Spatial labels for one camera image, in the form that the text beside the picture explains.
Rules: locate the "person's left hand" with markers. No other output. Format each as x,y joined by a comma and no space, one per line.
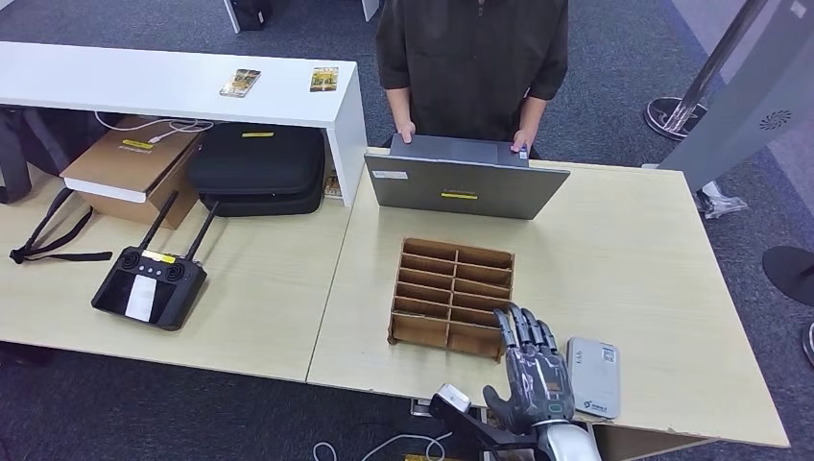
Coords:
523,141

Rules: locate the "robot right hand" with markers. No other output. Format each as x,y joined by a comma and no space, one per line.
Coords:
537,382

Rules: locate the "person's right hand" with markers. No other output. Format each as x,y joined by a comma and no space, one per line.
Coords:
406,132

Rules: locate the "grey card reader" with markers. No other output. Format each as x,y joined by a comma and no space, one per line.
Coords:
594,382

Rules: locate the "grey laptop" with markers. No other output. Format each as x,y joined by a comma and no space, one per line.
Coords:
464,184

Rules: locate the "autumn tree printed card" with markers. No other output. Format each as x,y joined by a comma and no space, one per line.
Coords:
323,79

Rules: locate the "wooden card organizer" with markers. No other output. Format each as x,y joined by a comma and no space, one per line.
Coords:
416,332

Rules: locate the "person's left forearm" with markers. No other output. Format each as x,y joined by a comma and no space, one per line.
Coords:
531,114

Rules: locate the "person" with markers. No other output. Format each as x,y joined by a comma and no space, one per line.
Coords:
470,63

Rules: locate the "scenic printed card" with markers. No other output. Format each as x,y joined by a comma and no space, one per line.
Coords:
240,83

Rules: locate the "small printed box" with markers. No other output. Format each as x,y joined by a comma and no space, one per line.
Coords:
330,184

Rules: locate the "floor power socket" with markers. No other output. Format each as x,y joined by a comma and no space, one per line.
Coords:
420,407

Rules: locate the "black zip case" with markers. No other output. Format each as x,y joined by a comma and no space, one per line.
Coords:
254,164

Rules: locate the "black computer tower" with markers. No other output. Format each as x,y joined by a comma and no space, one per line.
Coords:
248,16

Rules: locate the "clear plastic wrapping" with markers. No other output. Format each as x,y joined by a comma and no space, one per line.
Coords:
718,205

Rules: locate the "grey panel with swirl logo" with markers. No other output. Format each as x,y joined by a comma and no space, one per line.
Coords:
750,127

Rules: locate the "dark shoe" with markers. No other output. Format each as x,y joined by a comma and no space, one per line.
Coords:
809,343

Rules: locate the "black round base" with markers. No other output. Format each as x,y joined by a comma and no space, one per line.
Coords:
792,273

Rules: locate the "cardboard box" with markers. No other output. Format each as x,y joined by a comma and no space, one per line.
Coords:
127,164

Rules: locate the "white desk shelf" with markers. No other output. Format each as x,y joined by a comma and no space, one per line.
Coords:
127,79

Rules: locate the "black remote controller with antennas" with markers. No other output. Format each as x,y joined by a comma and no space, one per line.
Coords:
117,298

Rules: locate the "black backpack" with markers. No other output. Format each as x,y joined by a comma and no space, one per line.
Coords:
13,164

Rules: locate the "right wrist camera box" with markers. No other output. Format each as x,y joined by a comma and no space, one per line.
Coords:
453,397

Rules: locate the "chrome stanchion post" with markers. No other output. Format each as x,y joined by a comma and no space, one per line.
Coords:
674,118

